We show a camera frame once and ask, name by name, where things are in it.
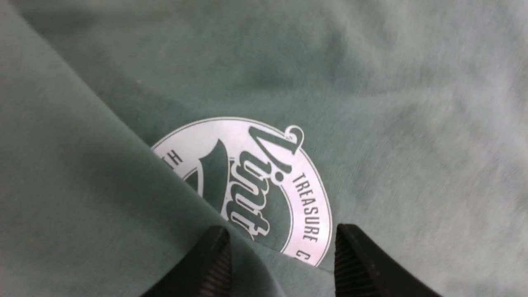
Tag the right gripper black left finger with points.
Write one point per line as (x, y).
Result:
(205, 271)

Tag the green long sleeve shirt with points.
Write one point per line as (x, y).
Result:
(130, 127)

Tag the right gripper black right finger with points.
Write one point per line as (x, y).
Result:
(363, 269)

